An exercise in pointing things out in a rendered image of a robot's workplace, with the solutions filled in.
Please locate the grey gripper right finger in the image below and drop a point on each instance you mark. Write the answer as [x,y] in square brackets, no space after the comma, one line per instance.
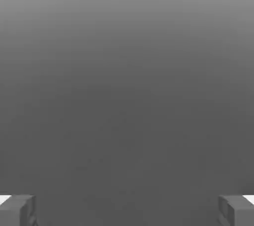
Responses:
[240,212]

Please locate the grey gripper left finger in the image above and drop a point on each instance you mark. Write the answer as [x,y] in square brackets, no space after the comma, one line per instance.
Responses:
[13,212]

